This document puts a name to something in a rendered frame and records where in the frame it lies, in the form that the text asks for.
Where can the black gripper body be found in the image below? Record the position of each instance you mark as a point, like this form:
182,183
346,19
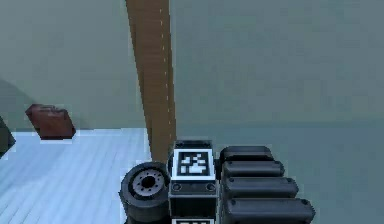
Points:
146,193

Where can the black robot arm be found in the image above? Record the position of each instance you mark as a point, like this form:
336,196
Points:
263,186

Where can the brown wooden door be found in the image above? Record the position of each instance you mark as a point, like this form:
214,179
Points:
155,80

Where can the dark red box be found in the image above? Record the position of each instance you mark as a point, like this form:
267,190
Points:
50,121

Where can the dark grey furniture corner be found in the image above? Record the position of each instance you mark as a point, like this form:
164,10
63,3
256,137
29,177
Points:
4,138

